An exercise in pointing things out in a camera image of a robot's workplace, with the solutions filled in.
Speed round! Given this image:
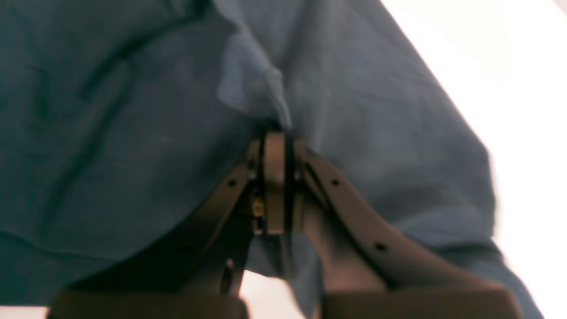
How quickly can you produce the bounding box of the right gripper black image-right left finger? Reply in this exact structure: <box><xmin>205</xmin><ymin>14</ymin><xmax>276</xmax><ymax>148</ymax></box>
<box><xmin>48</xmin><ymin>132</ymin><xmax>286</xmax><ymax>319</ymax></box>

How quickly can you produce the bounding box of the right gripper black image-right right finger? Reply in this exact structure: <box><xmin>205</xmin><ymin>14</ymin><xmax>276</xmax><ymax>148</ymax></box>
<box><xmin>291</xmin><ymin>140</ymin><xmax>523</xmax><ymax>319</ymax></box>

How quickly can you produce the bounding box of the dark teal T-shirt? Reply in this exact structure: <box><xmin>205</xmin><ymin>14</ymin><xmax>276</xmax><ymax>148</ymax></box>
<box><xmin>0</xmin><ymin>0</ymin><xmax>542</xmax><ymax>319</ymax></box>

